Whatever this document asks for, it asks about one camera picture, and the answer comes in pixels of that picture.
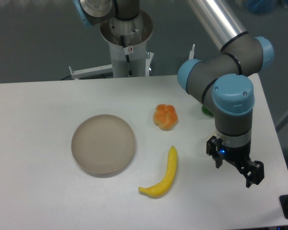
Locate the grey metal table leg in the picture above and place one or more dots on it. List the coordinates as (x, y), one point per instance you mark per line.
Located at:
(282, 121)

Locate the orange peeled tangerine toy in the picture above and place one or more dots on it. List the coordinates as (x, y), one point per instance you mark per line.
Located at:
(165, 116)

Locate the blue plastic bag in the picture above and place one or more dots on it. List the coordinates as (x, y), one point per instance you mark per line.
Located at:
(260, 7)

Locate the yellow toy banana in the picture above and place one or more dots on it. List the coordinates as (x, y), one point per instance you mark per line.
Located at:
(162, 187)

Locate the beige round plate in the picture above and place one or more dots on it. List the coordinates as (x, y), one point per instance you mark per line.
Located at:
(103, 145)

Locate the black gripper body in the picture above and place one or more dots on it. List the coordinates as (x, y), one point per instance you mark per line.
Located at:
(233, 149)

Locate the aluminium frame profile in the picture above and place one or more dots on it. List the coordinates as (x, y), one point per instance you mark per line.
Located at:
(90, 73)

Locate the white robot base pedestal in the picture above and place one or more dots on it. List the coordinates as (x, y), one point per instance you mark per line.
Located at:
(127, 44)

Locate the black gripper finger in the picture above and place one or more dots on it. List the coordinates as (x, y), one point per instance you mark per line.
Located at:
(253, 172)
(215, 150)

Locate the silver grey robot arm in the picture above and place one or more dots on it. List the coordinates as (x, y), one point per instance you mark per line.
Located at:
(222, 84)

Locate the green toy object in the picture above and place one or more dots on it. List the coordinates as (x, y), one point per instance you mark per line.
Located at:
(206, 111)

